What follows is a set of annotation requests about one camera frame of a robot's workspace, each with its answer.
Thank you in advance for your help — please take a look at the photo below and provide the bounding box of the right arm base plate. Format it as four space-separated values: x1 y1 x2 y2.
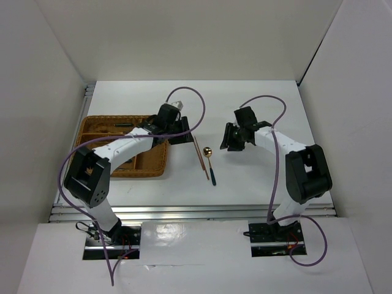
243 221 307 257

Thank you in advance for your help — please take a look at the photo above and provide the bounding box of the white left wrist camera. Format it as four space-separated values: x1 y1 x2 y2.
166 100 184 111

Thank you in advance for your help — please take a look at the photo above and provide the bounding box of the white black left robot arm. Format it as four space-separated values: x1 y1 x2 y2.
64 101 189 244

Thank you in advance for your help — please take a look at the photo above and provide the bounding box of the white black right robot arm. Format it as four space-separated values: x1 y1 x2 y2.
220 107 333 240

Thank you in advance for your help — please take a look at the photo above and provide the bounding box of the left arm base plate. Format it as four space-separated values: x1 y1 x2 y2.
83 224 141 260

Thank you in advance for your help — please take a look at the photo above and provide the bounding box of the wicker cutlery tray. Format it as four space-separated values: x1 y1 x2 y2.
74 115 169 178

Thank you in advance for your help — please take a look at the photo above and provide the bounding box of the aluminium frame rail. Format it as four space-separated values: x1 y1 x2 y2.
49 204 337 223

